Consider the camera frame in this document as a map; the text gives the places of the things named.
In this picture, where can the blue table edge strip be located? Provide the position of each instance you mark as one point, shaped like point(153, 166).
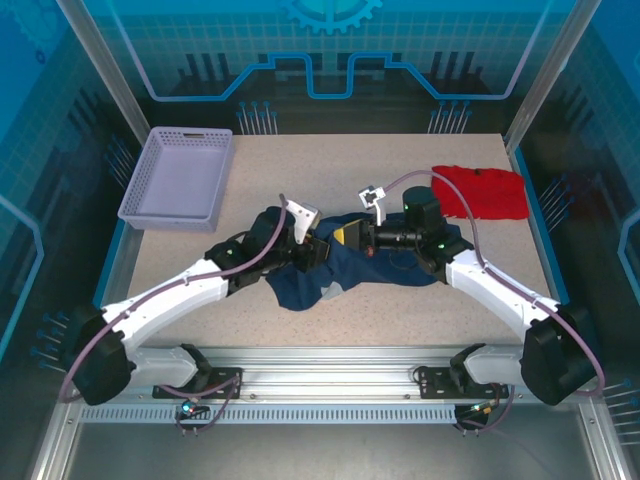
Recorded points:
point(539, 215)
point(107, 280)

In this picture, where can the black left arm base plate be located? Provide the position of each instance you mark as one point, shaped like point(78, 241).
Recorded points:
point(222, 374)

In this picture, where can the lavender plastic basket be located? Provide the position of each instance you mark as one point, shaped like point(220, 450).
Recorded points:
point(175, 175)

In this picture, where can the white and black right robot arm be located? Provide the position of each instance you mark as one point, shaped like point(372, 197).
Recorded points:
point(500, 290)

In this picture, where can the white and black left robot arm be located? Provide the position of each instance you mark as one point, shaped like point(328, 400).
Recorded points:
point(165, 300)

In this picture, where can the navy blue t-shirt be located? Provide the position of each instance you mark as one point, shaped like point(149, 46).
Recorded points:
point(380, 267)

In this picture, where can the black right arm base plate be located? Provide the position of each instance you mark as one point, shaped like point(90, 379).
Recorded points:
point(432, 382)

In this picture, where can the aluminium frame post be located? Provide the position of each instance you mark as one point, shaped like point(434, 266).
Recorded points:
point(100, 65)
point(550, 65)

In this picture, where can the small circuit board with LED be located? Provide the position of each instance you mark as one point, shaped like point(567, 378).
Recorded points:
point(189, 407)
point(480, 409)

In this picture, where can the aluminium mounting rail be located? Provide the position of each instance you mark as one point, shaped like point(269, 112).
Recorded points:
point(325, 370)

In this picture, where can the red folded t-shirt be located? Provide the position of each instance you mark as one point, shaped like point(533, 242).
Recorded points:
point(490, 195)

